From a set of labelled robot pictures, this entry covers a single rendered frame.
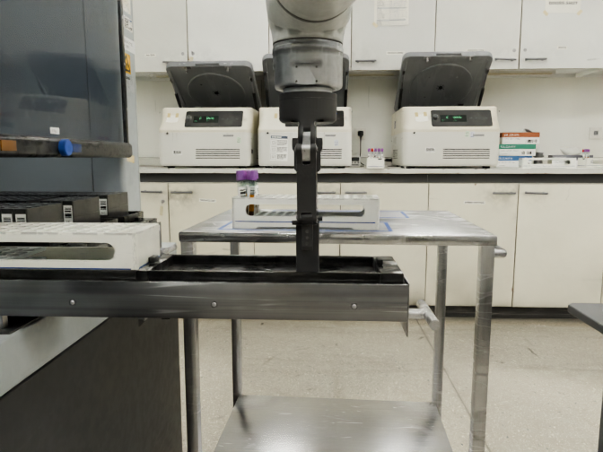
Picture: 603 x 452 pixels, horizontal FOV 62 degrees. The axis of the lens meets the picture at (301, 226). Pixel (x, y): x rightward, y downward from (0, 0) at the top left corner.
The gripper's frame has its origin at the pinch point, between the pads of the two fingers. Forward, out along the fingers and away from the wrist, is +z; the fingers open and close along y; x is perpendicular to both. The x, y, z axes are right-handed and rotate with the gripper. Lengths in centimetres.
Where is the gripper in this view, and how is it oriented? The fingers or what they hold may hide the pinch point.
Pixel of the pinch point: (308, 247)
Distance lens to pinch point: 68.0
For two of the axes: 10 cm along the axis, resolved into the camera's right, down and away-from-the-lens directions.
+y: -0.5, 1.3, -9.9
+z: 0.0, 9.9, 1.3
